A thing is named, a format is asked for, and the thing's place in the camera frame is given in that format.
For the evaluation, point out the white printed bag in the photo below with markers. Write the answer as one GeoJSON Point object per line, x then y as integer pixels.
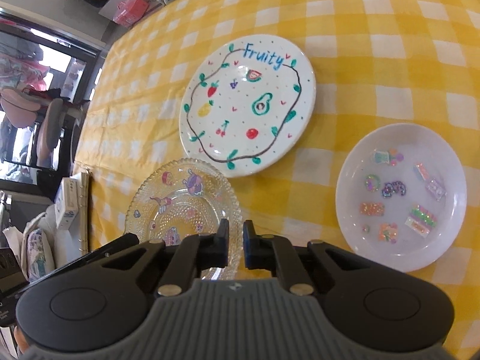
{"type": "Point", "coordinates": [37, 247]}

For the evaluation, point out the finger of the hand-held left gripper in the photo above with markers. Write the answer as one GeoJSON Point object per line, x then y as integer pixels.
{"type": "Point", "coordinates": [108, 247]}

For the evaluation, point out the white fruit-print plate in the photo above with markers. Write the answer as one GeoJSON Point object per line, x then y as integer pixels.
{"type": "Point", "coordinates": [240, 146]}

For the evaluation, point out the clear glass plate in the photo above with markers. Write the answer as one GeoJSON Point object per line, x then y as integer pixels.
{"type": "Point", "coordinates": [176, 210]}

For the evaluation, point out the yellow checkered tablecloth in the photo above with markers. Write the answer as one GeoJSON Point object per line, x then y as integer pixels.
{"type": "Point", "coordinates": [337, 45]}

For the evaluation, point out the pink storage box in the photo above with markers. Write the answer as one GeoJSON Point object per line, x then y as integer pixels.
{"type": "Point", "coordinates": [131, 9]}

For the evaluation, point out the white cardboard box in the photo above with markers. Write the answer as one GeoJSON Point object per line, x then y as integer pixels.
{"type": "Point", "coordinates": [67, 202]}

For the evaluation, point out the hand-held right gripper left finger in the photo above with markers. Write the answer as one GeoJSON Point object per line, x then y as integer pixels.
{"type": "Point", "coordinates": [224, 242]}

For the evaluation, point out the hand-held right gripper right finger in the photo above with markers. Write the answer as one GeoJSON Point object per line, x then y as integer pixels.
{"type": "Point", "coordinates": [249, 245]}

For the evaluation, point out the black framed glass door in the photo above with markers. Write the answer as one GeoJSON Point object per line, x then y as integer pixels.
{"type": "Point", "coordinates": [93, 67]}

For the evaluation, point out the small white sticker plate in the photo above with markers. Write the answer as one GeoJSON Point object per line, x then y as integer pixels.
{"type": "Point", "coordinates": [352, 202]}

